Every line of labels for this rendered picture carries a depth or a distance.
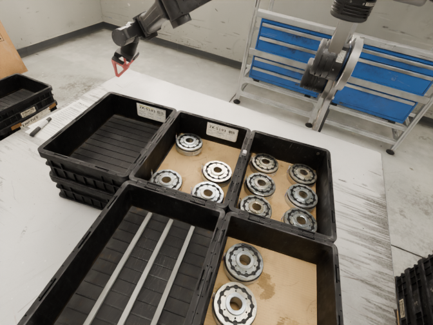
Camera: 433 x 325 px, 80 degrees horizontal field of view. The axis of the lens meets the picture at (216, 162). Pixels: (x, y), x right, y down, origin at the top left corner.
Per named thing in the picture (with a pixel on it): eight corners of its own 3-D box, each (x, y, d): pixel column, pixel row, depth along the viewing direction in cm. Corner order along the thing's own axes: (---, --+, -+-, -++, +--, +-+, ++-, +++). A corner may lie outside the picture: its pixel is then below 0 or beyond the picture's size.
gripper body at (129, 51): (138, 54, 109) (143, 38, 104) (129, 64, 102) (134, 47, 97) (123, 46, 107) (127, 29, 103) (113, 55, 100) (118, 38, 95)
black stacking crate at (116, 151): (113, 115, 114) (109, 92, 106) (176, 133, 111) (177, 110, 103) (48, 177, 86) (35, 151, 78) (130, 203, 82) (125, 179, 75)
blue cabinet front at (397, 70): (325, 99, 256) (352, 40, 218) (402, 123, 242) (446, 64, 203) (324, 100, 254) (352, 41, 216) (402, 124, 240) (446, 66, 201)
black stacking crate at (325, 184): (245, 152, 108) (252, 130, 100) (317, 172, 104) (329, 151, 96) (221, 232, 79) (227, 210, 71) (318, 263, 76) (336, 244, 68)
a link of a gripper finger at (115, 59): (129, 75, 111) (135, 56, 105) (123, 83, 106) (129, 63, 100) (113, 67, 109) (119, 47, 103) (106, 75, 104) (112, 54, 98)
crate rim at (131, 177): (178, 114, 104) (178, 109, 103) (250, 133, 101) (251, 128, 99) (127, 184, 76) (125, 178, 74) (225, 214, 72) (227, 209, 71)
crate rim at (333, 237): (250, 133, 101) (252, 128, 99) (327, 154, 98) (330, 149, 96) (225, 214, 72) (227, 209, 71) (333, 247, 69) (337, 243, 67)
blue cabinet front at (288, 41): (249, 76, 272) (261, 17, 234) (316, 97, 258) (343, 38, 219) (247, 77, 270) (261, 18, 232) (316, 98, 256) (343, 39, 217)
